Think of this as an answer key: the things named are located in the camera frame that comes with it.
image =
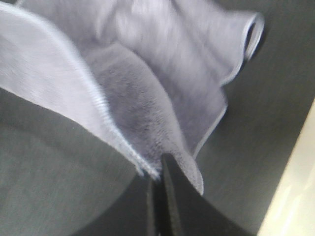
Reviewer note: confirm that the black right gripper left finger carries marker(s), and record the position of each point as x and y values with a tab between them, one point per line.
132	214

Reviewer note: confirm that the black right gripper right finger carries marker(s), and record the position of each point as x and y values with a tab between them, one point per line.
189	214

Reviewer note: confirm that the grey microfibre towel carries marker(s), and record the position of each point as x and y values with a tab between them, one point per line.
144	76

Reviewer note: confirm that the white storage bin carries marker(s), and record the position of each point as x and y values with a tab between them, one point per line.
292	209

